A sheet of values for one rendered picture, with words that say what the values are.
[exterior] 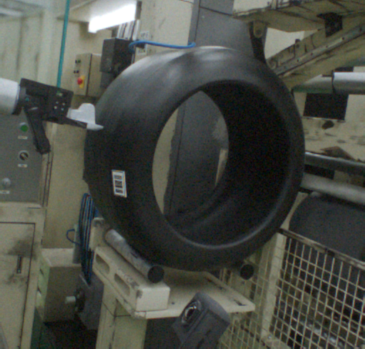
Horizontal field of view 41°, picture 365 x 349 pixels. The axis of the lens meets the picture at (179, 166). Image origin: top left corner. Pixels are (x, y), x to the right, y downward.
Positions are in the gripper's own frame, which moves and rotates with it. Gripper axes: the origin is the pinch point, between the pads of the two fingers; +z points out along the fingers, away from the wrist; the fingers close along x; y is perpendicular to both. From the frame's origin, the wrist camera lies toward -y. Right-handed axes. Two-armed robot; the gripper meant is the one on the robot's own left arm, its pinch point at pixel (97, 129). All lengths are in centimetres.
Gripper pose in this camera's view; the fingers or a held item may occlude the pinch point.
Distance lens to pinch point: 121.5
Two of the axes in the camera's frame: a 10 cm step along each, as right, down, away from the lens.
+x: -4.5, -1.6, 8.8
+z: 8.6, 2.0, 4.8
